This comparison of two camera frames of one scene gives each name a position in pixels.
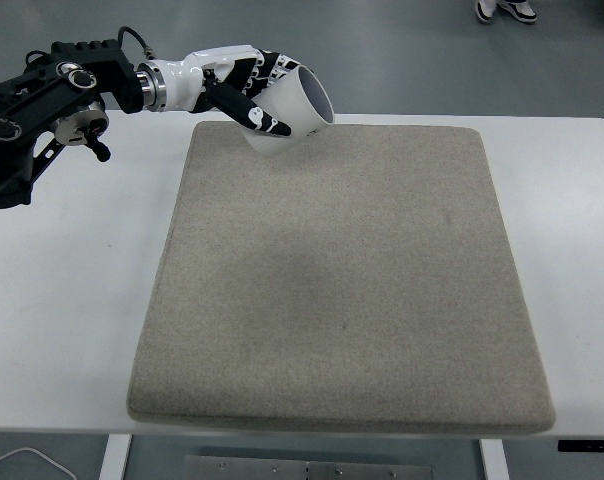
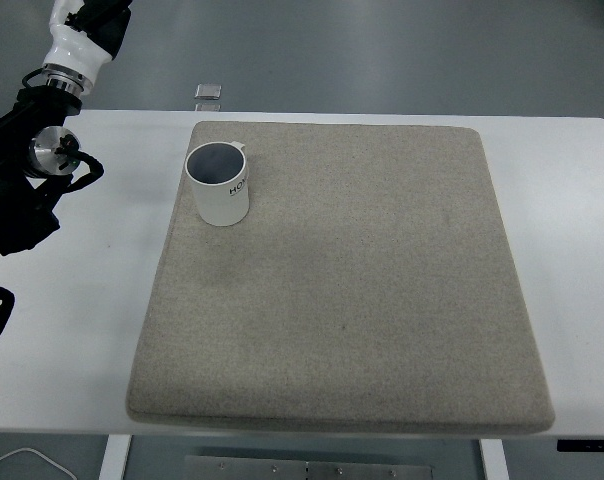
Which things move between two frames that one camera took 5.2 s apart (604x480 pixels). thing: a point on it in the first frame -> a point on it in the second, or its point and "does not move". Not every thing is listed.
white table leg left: x=115 y=457 does not move
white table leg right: x=494 y=458 does not move
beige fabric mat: x=364 y=282 does not move
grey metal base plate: x=202 y=467 does not move
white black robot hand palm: x=185 y=79 -> x=86 y=34
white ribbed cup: x=300 y=100 -> x=218 y=174
